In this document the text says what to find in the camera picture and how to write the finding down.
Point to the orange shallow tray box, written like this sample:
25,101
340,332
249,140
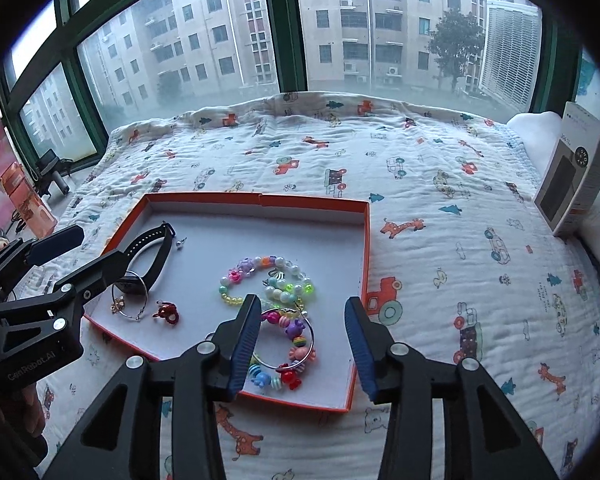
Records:
205,230

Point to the silver hoop earring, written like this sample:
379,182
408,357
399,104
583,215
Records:
311,332
129,318

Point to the green window frame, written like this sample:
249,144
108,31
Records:
282,25

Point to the orange water bottle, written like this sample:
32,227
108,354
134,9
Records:
30,205

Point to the white folded towel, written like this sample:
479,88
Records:
535,132

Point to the white louvred air-conditioner cover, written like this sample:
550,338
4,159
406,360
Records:
510,55

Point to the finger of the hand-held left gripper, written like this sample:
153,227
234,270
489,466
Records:
100,270
55,245

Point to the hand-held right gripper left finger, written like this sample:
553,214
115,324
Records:
245,350

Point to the apartment building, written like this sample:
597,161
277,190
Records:
205,35

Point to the black handheld device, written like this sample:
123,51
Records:
50,165

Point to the blue window sticker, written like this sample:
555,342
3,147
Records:
586,77

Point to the green tree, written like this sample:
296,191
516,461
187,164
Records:
455,40

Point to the pearl stud earring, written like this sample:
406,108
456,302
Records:
180,244

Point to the white cardboard product box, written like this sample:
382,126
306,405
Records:
575,185

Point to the red charm earring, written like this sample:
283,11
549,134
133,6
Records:
167,312

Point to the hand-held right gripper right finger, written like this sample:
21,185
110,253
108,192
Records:
362,355

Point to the black smart band watch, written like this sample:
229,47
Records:
155,234

